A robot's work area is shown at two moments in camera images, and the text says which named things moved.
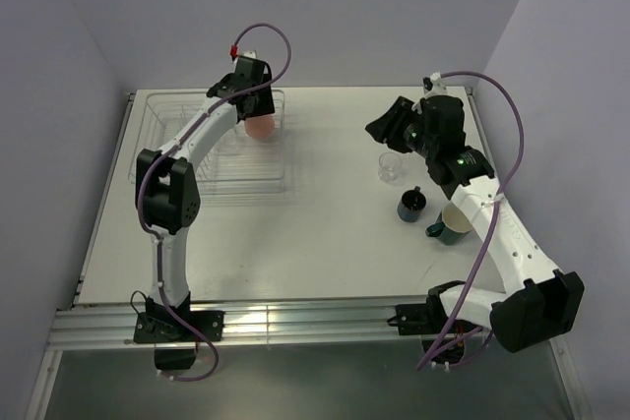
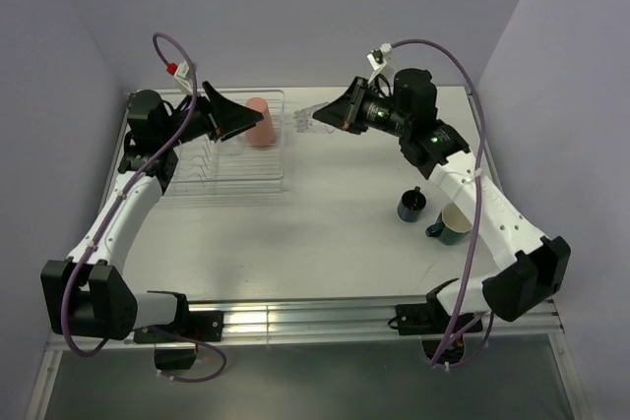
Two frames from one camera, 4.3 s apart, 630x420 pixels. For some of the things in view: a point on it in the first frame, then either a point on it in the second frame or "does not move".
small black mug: x=410 y=205 does not move
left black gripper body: x=264 y=103 -> x=201 y=122
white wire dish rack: x=233 y=163 does not move
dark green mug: x=450 y=226 does not move
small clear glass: x=389 y=164 -> x=304 y=121
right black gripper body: x=408 y=133 -> x=372 y=108
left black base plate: x=161 y=327 does not move
